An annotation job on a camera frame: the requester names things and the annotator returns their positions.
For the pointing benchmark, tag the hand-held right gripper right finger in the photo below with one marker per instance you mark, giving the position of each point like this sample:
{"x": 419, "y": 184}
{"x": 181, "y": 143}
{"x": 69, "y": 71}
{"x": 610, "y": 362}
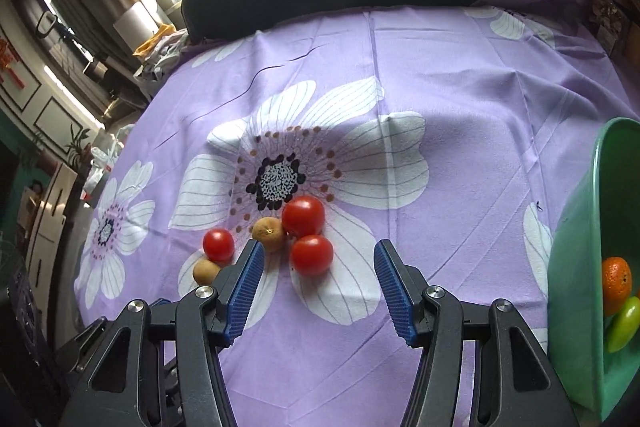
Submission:
{"x": 395, "y": 297}

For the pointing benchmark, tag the potted plant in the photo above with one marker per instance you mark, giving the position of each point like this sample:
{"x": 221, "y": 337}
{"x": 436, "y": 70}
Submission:
{"x": 75, "y": 142}

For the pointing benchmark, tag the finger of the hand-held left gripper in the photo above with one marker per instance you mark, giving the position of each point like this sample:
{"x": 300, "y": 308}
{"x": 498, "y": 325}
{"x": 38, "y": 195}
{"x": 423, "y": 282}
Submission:
{"x": 80, "y": 347}

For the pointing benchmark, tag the yellow cloth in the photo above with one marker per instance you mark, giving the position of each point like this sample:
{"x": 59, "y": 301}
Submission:
{"x": 152, "y": 39}

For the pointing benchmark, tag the white upright panel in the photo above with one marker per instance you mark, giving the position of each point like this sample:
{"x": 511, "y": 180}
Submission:
{"x": 132, "y": 22}

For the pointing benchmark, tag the purple floral bedsheet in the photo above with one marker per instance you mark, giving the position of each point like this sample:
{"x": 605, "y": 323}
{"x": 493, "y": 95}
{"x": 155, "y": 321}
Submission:
{"x": 450, "y": 132}

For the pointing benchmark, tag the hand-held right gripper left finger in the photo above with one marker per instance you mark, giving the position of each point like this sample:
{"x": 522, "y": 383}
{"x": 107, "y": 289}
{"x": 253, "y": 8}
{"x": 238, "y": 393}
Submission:
{"x": 245, "y": 297}

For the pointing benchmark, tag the red cherry tomato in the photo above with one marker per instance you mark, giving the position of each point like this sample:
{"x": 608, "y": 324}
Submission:
{"x": 302, "y": 216}
{"x": 311, "y": 255}
{"x": 218, "y": 244}

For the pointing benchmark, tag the white plastic bag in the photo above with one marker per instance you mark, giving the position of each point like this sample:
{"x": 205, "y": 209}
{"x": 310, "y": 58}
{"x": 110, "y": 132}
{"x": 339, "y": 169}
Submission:
{"x": 102, "y": 157}

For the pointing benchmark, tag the orange tangerine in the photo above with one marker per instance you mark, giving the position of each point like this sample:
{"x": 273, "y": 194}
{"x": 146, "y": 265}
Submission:
{"x": 616, "y": 284}

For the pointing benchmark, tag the small green fruit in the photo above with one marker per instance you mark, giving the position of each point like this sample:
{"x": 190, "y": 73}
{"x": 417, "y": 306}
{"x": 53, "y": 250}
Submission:
{"x": 625, "y": 324}

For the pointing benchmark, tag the green plastic bowl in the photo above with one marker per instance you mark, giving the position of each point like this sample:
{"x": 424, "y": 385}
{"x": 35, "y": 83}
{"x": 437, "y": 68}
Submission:
{"x": 575, "y": 257}

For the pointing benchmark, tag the white wooden furniture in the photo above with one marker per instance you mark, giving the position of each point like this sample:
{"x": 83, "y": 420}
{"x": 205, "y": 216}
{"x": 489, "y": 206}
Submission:
{"x": 50, "y": 217}

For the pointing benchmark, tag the framed wall panel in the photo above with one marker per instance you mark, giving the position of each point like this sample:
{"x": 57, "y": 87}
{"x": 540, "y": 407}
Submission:
{"x": 55, "y": 117}

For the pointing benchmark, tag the pile of clothes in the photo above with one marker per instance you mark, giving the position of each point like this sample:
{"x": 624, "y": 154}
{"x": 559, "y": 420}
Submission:
{"x": 162, "y": 54}

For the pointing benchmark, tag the brown longan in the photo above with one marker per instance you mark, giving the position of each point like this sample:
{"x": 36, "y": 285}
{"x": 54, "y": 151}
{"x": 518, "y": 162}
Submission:
{"x": 206, "y": 271}
{"x": 269, "y": 233}

